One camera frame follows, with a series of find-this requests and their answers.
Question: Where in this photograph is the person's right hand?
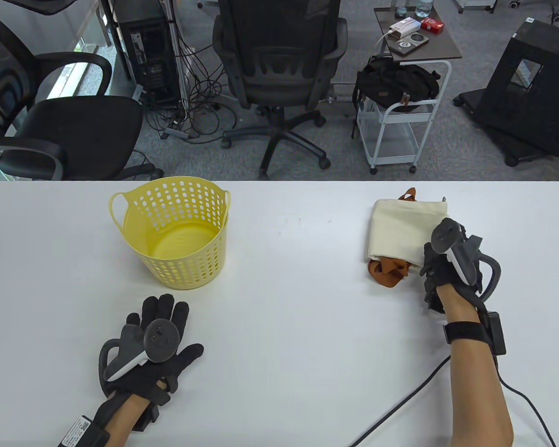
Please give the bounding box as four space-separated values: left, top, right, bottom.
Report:
419 223 484 313

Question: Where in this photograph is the person's left hand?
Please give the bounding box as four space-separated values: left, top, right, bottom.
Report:
105 293 205 406

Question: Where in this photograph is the grey white hand controller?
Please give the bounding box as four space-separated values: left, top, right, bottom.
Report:
431 217 501 299
98 319 180 396

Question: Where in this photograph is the red flower print canvas bag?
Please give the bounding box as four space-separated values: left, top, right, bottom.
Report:
364 254 422 288

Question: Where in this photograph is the purple flower print canvas bag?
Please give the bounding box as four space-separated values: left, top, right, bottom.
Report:
364 188 449 267

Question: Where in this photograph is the person's right forearm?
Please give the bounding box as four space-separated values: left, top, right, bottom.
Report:
436 285 514 447

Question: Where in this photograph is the person's left forearm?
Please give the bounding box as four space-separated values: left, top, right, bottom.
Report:
102 381 168 447

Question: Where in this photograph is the yellow perforated plastic basket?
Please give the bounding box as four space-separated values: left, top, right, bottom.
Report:
109 176 231 290

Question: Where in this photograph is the black right wrist module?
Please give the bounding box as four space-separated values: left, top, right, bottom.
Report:
443 312 507 357

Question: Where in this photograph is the black wrist module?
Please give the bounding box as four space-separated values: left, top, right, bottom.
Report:
58 414 111 447
443 312 507 357

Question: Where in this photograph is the black left wrist module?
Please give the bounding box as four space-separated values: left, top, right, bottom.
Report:
58 414 111 447

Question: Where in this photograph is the black wheeled stand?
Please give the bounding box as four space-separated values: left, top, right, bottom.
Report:
453 18 559 167

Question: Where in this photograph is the black backpack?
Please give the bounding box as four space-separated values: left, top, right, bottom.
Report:
352 55 441 139

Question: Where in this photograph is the black fabric seat office chair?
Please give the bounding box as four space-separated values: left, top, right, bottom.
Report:
0 5 164 181

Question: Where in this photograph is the white rolling cart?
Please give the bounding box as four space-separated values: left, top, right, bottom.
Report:
356 6 463 175

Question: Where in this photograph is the brown square coaster set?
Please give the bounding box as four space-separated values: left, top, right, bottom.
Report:
386 32 430 59

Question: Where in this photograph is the white power bank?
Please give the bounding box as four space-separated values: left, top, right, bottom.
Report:
388 17 422 39

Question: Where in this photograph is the black mesh office chair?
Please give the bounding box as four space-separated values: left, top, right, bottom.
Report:
211 0 349 180

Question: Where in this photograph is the black computer tower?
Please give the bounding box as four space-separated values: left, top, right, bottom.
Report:
114 0 180 105

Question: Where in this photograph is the black right glove cable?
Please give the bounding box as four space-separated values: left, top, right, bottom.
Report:
348 355 452 447

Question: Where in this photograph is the black right module cable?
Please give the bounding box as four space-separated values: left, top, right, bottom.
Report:
494 356 557 447

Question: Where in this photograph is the tangle of black cables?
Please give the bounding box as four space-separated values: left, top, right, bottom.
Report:
142 9 238 145

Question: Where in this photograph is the aluminium frame post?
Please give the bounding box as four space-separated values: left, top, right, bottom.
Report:
161 0 189 131

